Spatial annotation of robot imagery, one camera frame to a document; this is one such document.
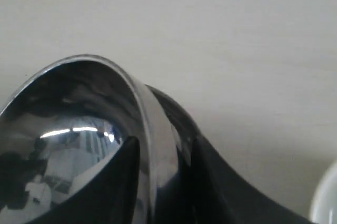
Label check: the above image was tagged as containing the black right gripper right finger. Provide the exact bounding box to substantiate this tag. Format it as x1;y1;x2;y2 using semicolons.
191;134;316;224

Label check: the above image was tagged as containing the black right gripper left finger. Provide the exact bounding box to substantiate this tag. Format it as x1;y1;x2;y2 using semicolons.
44;135;141;224

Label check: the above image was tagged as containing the plain steel bowl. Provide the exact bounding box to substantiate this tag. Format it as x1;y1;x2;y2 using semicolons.
1;55;196;223

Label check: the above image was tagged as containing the white ceramic bowl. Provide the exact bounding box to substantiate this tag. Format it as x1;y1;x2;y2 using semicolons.
309;160;336;224

